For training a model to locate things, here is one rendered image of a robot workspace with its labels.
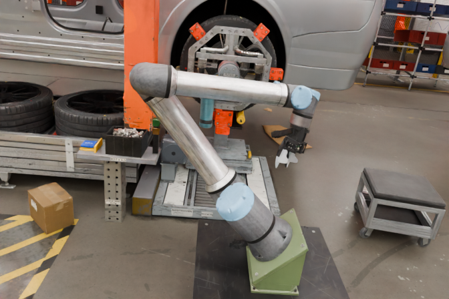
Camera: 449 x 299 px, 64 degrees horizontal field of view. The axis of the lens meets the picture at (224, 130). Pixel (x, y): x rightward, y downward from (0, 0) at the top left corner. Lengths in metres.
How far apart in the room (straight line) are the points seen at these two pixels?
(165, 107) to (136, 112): 0.77
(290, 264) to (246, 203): 0.28
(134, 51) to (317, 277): 1.42
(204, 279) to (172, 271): 0.48
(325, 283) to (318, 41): 1.60
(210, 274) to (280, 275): 0.28
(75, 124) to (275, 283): 1.62
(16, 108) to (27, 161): 0.37
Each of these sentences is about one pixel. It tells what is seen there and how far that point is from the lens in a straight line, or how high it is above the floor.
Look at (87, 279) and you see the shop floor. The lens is 1.96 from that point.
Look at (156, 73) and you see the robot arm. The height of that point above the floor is 1.06.
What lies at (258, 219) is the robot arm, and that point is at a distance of 1.36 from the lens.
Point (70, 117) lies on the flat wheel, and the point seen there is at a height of 0.48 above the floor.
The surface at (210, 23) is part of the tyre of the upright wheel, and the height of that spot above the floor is 1.13.
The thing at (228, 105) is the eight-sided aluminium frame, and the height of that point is 0.61.
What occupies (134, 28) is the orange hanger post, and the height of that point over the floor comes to 1.10.
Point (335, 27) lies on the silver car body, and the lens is 2.61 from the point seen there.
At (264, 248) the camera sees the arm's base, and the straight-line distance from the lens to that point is 1.42.
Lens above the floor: 1.35
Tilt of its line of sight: 22 degrees down
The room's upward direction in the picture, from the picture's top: 6 degrees clockwise
